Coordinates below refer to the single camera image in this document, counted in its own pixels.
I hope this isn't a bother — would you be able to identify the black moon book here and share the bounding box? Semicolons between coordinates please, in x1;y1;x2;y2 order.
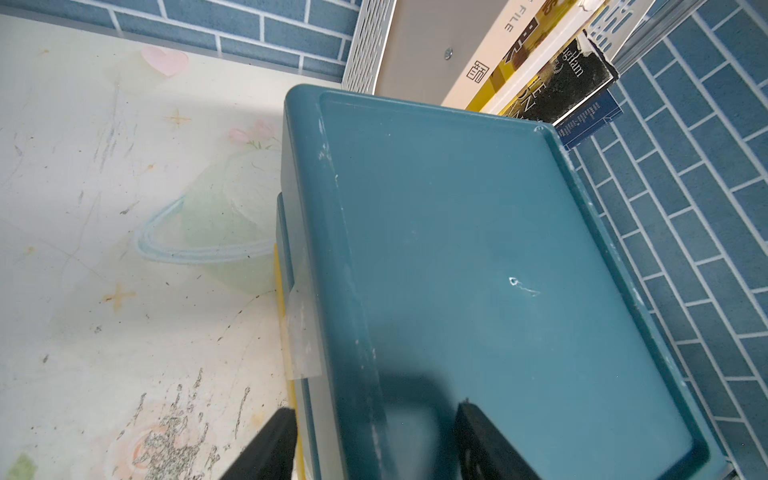
500;32;619;126

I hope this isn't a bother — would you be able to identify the yellow board under cabinet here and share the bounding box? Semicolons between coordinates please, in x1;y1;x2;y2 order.
273;244;307;480

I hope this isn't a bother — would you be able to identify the beige closure file folder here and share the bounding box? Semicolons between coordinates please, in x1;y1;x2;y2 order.
374;0;550;110

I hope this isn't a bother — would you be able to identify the yellow book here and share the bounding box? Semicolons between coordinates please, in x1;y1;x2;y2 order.
467;0;607;115

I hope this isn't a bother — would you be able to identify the dark blue book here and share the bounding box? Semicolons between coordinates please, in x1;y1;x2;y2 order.
556;90;622;150

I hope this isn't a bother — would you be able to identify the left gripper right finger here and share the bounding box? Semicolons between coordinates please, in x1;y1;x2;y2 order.
454;401;540;480

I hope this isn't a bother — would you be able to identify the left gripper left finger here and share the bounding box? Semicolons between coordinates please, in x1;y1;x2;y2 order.
221;407;298;480

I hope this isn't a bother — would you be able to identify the white file organizer rack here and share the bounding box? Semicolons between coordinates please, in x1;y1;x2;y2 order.
341;0;658;112

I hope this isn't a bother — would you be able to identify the teal drawer cabinet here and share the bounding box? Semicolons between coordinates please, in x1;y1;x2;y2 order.
277;85;735;479

